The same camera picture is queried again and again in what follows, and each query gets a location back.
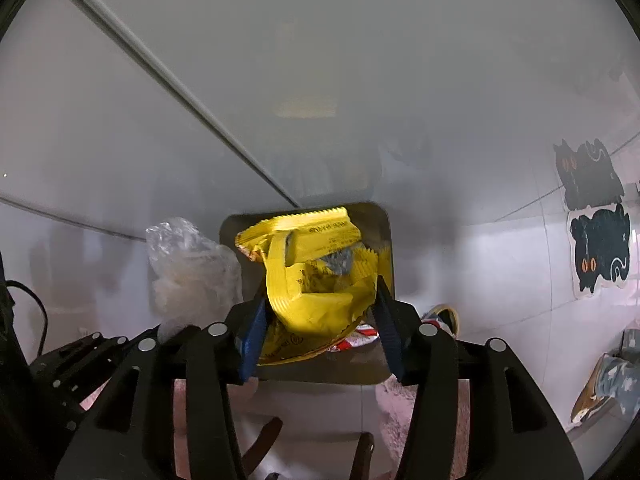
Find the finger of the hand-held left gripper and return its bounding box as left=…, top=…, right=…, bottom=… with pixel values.
left=50, top=327, right=161, bottom=433
left=29, top=331, right=132, bottom=386

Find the pink fluffy rug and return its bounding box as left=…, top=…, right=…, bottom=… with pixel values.
left=80, top=377, right=472, bottom=480

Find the black cat wall sticker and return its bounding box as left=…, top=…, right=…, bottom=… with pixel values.
left=552, top=137, right=626, bottom=212

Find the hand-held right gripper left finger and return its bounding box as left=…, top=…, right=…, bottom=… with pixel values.
left=54, top=294, right=272, bottom=480

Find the black cable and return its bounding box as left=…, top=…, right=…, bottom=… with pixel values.
left=4, top=280, right=49, bottom=361

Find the yellow snack wrapper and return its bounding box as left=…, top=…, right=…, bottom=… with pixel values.
left=235, top=206, right=394, bottom=367

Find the red and white wrapper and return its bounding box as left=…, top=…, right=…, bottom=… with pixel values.
left=327, top=324, right=380, bottom=355

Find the brown metal bin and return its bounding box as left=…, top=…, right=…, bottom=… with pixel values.
left=219, top=201, right=397, bottom=387

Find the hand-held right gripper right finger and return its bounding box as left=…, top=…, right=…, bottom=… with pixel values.
left=372, top=276, right=586, bottom=480

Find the black cat sticker white border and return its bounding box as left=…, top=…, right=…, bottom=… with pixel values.
left=567, top=203, right=632, bottom=301

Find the tan slipper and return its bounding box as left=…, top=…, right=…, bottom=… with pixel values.
left=421, top=303, right=460, bottom=337
left=570, top=354, right=622, bottom=427

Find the clear plastic bag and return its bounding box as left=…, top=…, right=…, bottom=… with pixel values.
left=145, top=217, right=246, bottom=343

